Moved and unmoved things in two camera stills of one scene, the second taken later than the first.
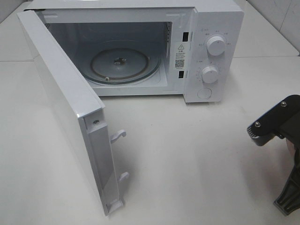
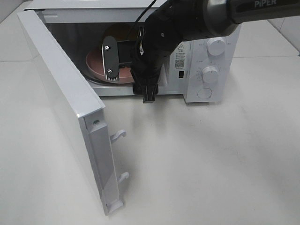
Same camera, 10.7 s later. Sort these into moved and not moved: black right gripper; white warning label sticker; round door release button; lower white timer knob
Moved: black right gripper
Not moved: round door release button; lower white timer knob; white warning label sticker
